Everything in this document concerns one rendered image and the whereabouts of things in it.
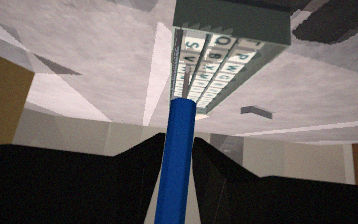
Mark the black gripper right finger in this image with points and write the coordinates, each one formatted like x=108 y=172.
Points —
x=227 y=193

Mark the keyboard with white letter keys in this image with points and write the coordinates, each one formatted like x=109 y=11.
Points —
x=226 y=43

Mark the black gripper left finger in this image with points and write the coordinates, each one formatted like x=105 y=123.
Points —
x=118 y=189

